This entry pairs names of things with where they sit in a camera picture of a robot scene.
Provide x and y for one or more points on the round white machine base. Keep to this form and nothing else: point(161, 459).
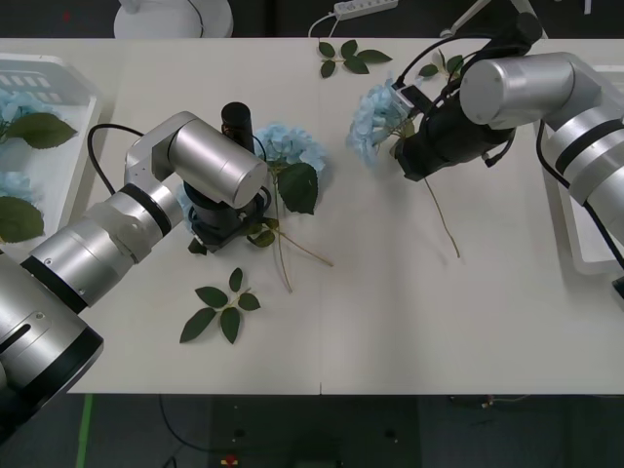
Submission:
point(161, 19)

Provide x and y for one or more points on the silver and black right arm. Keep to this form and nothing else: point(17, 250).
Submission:
point(517, 88)

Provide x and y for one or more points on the loose green leaf twig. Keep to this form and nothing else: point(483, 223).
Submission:
point(358, 63)
point(229, 322)
point(429, 70)

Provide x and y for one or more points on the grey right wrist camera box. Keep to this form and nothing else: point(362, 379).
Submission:
point(407, 100)

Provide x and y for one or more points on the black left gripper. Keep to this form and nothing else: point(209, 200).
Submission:
point(217, 241)

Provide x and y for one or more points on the silver and black left arm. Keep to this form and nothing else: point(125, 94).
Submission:
point(214, 156)

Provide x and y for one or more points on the red emergency button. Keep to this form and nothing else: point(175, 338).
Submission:
point(228, 460)

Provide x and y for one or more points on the white stand legs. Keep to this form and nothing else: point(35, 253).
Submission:
point(458, 21)

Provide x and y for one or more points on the shallow white box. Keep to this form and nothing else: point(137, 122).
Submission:
point(68, 166)
point(565, 219)

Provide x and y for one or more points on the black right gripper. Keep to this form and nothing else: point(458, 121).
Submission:
point(419, 156)

